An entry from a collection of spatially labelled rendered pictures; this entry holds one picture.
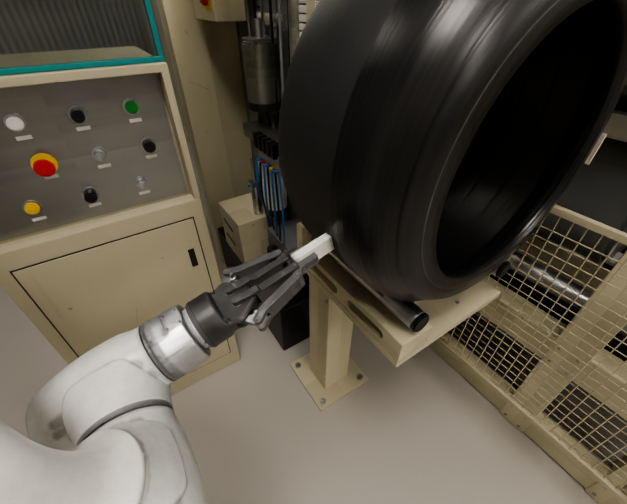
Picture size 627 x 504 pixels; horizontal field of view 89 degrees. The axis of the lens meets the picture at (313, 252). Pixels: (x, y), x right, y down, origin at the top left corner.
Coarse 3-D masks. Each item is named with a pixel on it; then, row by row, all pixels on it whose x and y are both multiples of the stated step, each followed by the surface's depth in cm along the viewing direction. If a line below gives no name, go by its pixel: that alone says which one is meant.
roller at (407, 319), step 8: (344, 264) 75; (352, 272) 73; (360, 280) 71; (368, 288) 70; (376, 296) 68; (384, 296) 66; (384, 304) 67; (392, 304) 65; (400, 304) 64; (408, 304) 63; (392, 312) 65; (400, 312) 63; (408, 312) 62; (416, 312) 61; (424, 312) 62; (408, 320) 62; (416, 320) 61; (424, 320) 62; (416, 328) 61
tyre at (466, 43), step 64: (320, 0) 45; (384, 0) 35; (448, 0) 31; (512, 0) 30; (576, 0) 33; (320, 64) 41; (384, 64) 34; (448, 64) 31; (512, 64) 33; (576, 64) 60; (320, 128) 42; (384, 128) 34; (448, 128) 34; (512, 128) 75; (576, 128) 64; (320, 192) 46; (384, 192) 37; (448, 192) 86; (512, 192) 75; (384, 256) 44; (448, 256) 76
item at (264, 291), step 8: (296, 264) 48; (280, 272) 48; (288, 272) 47; (272, 280) 47; (280, 280) 47; (256, 288) 46; (264, 288) 46; (272, 288) 47; (240, 296) 45; (248, 296) 45; (264, 296) 47
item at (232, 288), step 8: (280, 256) 50; (288, 256) 49; (272, 264) 49; (280, 264) 49; (256, 272) 49; (264, 272) 48; (272, 272) 49; (240, 280) 47; (248, 280) 47; (256, 280) 48; (264, 280) 49; (232, 288) 46; (240, 288) 47
